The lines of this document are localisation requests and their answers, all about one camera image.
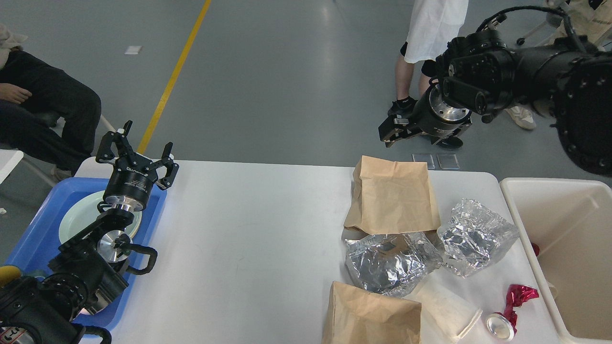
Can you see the green plate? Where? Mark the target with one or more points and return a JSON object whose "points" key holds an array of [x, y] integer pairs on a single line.
{"points": [[80, 215]]}

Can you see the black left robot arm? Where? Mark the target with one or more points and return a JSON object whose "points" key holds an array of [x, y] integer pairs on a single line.
{"points": [[88, 272]]}

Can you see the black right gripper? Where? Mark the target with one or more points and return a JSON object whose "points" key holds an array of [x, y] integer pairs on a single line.
{"points": [[432, 116]]}

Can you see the foil small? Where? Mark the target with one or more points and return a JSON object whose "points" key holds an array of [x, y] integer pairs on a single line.
{"points": [[474, 238]]}

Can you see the teal mug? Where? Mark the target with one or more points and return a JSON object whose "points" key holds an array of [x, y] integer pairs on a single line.
{"points": [[9, 273]]}

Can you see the person in white shorts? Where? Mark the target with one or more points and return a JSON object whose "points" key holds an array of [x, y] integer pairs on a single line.
{"points": [[433, 24]]}

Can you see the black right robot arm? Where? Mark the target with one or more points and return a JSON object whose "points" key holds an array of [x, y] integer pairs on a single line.
{"points": [[569, 80]]}

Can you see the white side table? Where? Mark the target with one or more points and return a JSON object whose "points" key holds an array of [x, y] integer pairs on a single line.
{"points": [[9, 159]]}

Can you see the crumpled foil large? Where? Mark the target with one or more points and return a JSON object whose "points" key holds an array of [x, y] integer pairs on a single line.
{"points": [[391, 264]]}

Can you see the brown paper bag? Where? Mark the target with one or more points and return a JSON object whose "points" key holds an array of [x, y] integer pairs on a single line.
{"points": [[356, 316], [392, 197]]}

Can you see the blue plastic tray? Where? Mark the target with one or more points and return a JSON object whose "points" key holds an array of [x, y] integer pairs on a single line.
{"points": [[41, 240]]}

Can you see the white plastic bin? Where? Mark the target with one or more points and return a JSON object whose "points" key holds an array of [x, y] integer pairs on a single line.
{"points": [[571, 221]]}

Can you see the crushed red can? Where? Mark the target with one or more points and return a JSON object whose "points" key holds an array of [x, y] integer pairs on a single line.
{"points": [[503, 325]]}

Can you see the small red object in bin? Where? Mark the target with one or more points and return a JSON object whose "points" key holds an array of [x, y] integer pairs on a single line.
{"points": [[536, 249]]}

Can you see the person in beige trousers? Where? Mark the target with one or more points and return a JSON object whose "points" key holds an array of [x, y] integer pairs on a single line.
{"points": [[592, 18]]}

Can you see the seated person at left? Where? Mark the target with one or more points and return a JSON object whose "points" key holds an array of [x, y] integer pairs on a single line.
{"points": [[55, 100]]}

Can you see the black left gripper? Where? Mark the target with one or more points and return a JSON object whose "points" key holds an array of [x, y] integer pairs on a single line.
{"points": [[132, 179]]}

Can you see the white paper cup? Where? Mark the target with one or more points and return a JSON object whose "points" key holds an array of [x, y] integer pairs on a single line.
{"points": [[452, 314]]}

